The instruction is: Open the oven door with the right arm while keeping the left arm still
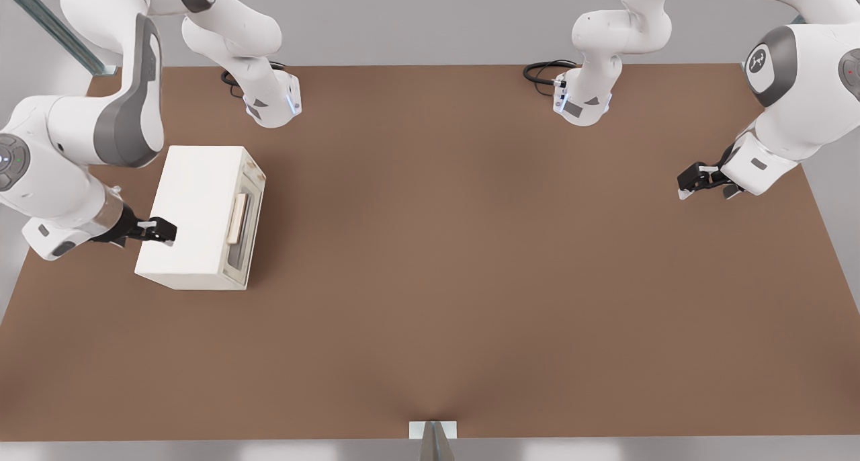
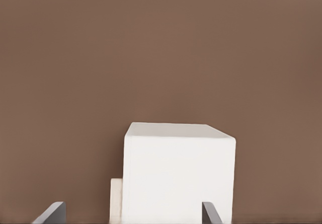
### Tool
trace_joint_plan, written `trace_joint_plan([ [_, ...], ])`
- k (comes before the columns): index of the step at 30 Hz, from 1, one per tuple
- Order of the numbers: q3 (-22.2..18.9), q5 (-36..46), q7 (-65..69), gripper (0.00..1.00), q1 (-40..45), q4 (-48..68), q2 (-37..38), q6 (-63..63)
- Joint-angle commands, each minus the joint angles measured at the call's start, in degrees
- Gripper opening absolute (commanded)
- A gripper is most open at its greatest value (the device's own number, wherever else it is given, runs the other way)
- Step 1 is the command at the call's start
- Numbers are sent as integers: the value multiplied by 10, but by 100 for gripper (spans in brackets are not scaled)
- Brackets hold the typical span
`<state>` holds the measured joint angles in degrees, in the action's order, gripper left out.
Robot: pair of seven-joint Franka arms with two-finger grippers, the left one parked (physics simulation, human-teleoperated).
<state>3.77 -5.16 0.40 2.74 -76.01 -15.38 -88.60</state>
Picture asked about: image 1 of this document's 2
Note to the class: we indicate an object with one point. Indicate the white oven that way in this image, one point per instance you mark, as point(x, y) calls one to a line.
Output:
point(191, 212)

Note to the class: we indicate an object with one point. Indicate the silver frame post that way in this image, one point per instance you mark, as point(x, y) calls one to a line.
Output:
point(434, 441)
point(54, 24)

